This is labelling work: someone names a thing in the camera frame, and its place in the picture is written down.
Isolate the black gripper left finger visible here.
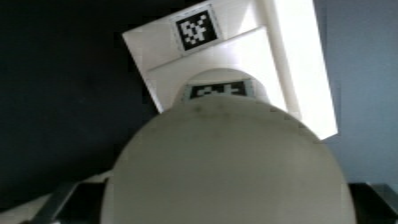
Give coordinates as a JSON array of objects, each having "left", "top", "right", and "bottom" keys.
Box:
[{"left": 24, "top": 171, "right": 113, "bottom": 224}]

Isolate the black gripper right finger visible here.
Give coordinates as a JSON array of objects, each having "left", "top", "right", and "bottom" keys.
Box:
[{"left": 349, "top": 183, "right": 398, "bottom": 224}]

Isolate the white L-shaped fence wall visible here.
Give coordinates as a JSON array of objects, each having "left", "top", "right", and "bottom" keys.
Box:
[{"left": 0, "top": 0, "right": 337, "bottom": 224}]

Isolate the white lamp bulb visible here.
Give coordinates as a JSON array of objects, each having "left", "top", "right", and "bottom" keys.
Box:
[{"left": 98, "top": 68, "right": 360, "bottom": 224}]

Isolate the white lamp base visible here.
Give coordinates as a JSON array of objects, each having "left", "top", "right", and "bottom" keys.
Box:
[{"left": 123, "top": 0, "right": 287, "bottom": 110}]

